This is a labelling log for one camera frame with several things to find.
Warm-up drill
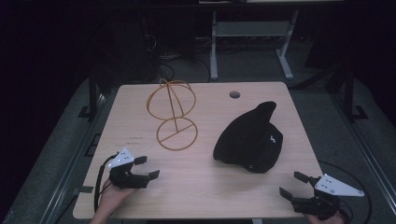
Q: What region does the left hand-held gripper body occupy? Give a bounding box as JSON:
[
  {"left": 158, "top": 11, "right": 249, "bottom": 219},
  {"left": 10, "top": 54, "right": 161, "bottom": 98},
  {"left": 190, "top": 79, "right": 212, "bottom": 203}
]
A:
[{"left": 106, "top": 147, "right": 151, "bottom": 189}]

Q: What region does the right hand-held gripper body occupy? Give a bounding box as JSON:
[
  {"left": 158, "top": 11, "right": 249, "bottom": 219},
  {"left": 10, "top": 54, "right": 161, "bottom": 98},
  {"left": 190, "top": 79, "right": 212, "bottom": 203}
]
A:
[{"left": 290, "top": 173, "right": 365, "bottom": 221}]

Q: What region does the person's right hand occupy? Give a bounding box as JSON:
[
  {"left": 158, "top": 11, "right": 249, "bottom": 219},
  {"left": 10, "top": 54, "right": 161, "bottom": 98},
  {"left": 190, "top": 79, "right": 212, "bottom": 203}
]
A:
[{"left": 304, "top": 212, "right": 347, "bottom": 224}]

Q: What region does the person's left hand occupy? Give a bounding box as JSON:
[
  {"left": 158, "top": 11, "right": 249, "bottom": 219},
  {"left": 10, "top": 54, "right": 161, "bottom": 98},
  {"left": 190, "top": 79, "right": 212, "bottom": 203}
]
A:
[{"left": 90, "top": 178, "right": 138, "bottom": 224}]

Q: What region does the dark tape strip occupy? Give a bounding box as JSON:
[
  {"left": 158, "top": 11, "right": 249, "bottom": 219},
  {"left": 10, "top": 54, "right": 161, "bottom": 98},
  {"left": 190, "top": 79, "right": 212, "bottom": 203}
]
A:
[{"left": 73, "top": 185, "right": 94, "bottom": 194}]

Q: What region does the black cap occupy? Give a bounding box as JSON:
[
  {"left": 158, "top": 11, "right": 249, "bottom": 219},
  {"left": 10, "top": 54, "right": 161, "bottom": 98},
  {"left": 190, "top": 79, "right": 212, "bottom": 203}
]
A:
[{"left": 212, "top": 101, "right": 284, "bottom": 175}]

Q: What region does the black metal stand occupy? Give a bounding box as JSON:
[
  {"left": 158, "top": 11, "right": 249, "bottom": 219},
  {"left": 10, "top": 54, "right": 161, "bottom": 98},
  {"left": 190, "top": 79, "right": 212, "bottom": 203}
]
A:
[
  {"left": 342, "top": 63, "right": 370, "bottom": 121},
  {"left": 78, "top": 69, "right": 100, "bottom": 120}
]

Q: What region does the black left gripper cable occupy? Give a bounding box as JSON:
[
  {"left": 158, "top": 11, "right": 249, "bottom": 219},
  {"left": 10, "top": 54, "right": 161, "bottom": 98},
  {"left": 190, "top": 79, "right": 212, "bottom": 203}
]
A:
[{"left": 93, "top": 151, "right": 120, "bottom": 213}]

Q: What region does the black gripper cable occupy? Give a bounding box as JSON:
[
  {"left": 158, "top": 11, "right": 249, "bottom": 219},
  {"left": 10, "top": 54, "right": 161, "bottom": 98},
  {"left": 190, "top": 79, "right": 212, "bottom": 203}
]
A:
[
  {"left": 93, "top": 151, "right": 120, "bottom": 213},
  {"left": 317, "top": 159, "right": 374, "bottom": 224}
]

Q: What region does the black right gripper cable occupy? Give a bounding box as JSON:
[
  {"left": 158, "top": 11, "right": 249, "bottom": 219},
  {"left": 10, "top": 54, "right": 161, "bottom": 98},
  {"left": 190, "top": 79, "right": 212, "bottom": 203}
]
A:
[{"left": 317, "top": 159, "right": 374, "bottom": 224}]

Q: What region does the gold wire hat stand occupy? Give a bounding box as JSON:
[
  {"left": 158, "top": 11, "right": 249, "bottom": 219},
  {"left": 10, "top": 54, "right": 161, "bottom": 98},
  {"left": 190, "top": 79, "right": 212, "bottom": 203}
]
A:
[{"left": 146, "top": 77, "right": 199, "bottom": 152}]

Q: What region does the bundle of floor cables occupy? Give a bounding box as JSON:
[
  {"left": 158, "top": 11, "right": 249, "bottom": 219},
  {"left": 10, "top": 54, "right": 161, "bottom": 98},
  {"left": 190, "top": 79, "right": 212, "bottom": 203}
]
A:
[{"left": 141, "top": 32, "right": 213, "bottom": 82}]

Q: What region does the white metal table frame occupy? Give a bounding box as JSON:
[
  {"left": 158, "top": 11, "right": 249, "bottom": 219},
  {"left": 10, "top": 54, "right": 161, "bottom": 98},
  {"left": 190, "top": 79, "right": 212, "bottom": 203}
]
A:
[{"left": 209, "top": 8, "right": 300, "bottom": 82}]

